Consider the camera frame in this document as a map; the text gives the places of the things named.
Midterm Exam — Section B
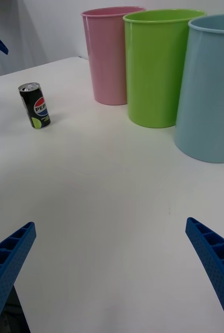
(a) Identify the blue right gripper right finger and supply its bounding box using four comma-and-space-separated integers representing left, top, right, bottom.
185, 217, 224, 333

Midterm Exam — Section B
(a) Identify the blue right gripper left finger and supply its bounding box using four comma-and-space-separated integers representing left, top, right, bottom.
0, 221, 37, 333

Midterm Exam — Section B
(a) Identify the black drink can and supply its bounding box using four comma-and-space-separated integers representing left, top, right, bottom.
18, 82, 51, 130

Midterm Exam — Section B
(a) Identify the pink plastic waste bin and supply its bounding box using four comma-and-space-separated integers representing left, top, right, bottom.
81, 6, 147, 106

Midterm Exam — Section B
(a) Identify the pale blue plastic waste bin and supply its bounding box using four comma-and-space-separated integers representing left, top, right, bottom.
174, 13, 224, 164

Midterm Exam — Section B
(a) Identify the green plastic waste bin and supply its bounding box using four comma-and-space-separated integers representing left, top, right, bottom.
123, 9, 207, 129

